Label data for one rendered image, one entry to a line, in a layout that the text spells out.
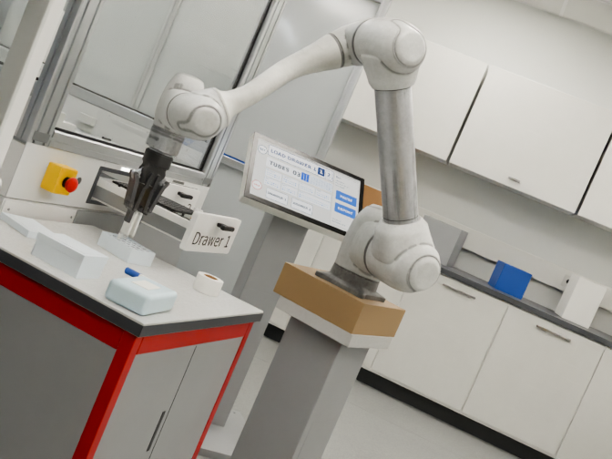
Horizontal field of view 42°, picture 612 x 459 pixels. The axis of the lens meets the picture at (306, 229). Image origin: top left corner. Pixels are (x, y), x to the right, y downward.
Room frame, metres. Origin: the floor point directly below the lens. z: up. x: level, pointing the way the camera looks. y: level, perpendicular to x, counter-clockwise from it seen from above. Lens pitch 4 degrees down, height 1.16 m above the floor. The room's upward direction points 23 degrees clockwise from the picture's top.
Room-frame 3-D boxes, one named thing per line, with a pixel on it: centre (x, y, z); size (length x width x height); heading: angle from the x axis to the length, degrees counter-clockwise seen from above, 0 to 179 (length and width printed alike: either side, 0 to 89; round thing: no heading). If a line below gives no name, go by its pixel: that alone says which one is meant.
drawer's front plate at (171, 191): (2.67, 0.45, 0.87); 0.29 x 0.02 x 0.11; 162
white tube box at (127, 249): (2.03, 0.41, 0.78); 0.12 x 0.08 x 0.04; 56
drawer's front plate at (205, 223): (2.27, 0.24, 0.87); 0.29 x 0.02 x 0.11; 162
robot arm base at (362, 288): (2.50, -0.21, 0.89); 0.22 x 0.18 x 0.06; 148
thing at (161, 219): (2.33, 0.44, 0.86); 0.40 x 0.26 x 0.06; 72
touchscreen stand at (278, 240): (3.18, 0.07, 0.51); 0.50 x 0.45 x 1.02; 22
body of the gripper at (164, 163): (2.08, 0.43, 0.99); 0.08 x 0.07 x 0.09; 146
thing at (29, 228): (1.86, 0.60, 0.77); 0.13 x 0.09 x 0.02; 53
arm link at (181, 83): (2.07, 0.42, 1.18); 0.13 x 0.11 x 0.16; 29
